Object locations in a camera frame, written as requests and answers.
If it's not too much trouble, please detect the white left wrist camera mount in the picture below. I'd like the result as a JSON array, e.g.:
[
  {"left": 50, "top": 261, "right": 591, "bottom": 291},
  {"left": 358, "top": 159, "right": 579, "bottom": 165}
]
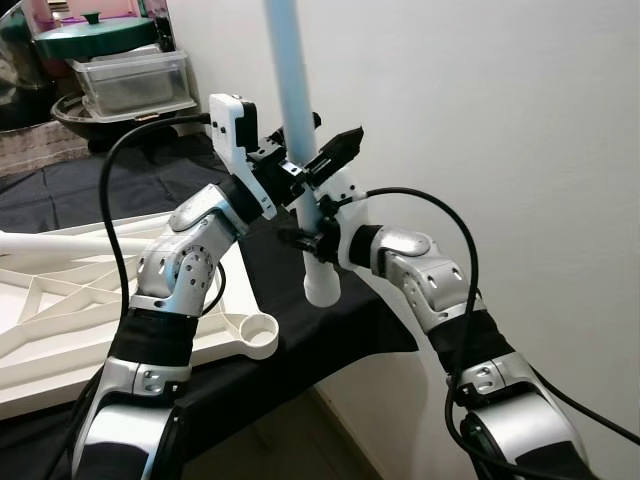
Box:
[{"left": 208, "top": 93, "right": 279, "bottom": 223}]

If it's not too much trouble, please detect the grey speckled ledge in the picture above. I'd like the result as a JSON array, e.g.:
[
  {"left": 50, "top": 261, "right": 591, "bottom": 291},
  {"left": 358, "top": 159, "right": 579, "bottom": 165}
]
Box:
[{"left": 0, "top": 125, "right": 76, "bottom": 179}]

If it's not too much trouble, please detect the clear plastic container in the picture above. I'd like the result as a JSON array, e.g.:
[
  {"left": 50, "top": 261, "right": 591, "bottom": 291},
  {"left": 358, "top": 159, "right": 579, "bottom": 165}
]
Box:
[{"left": 68, "top": 50, "right": 196, "bottom": 119}]

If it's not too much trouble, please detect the black tablecloth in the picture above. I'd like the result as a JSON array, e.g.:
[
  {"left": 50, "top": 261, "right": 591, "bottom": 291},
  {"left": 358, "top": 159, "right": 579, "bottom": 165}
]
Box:
[{"left": 0, "top": 125, "right": 421, "bottom": 480}]

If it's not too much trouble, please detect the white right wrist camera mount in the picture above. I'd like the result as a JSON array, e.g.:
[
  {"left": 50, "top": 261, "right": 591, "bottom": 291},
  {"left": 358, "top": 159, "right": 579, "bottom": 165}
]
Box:
[{"left": 318, "top": 170, "right": 369, "bottom": 269}]

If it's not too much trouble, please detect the white plastic table top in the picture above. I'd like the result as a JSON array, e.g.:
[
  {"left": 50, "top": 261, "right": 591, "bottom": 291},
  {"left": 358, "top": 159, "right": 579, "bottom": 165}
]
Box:
[{"left": 0, "top": 215, "right": 281, "bottom": 421}]

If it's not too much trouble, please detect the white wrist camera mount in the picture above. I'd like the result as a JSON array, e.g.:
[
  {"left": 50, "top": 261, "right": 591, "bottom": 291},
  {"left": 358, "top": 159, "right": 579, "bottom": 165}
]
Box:
[
  {"left": 208, "top": 93, "right": 279, "bottom": 223},
  {"left": 318, "top": 170, "right": 369, "bottom": 269}
]

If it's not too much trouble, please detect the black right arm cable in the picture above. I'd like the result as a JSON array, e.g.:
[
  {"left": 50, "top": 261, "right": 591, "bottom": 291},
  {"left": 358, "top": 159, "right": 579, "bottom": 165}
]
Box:
[{"left": 365, "top": 187, "right": 640, "bottom": 480}]

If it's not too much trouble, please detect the green lid with knob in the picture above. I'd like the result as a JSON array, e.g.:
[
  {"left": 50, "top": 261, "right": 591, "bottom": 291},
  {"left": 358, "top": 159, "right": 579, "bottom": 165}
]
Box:
[{"left": 32, "top": 12, "right": 161, "bottom": 59}]

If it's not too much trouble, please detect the black round pan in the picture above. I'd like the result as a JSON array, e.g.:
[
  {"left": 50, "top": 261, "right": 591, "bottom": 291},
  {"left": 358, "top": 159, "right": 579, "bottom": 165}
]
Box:
[{"left": 50, "top": 90, "right": 216, "bottom": 151}]

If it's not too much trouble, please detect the black plastic bag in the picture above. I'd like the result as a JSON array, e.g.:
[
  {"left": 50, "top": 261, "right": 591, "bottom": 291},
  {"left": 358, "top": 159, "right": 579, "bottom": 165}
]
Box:
[{"left": 0, "top": 10, "right": 51, "bottom": 131}]

